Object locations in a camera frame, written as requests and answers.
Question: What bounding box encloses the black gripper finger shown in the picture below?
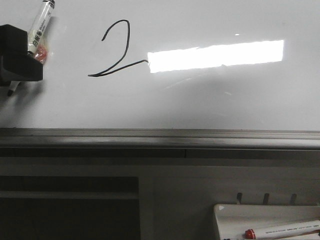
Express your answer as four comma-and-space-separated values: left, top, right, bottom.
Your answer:
0, 24, 43, 87

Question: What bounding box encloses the black whiteboard marker with magnet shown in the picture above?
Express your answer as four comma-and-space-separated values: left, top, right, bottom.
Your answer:
7, 0, 56, 96

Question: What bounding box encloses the white whiteboard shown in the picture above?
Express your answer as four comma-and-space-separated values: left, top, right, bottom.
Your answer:
0, 0, 320, 131

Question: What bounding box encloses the red capped whiteboard marker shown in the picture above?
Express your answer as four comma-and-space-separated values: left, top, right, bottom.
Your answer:
244, 220, 320, 240

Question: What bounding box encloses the white marker tray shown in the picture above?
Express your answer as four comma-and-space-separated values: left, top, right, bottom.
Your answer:
213, 204, 320, 240

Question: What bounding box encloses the aluminium whiteboard frame rail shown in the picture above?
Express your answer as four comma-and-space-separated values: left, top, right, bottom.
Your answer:
0, 128, 320, 157

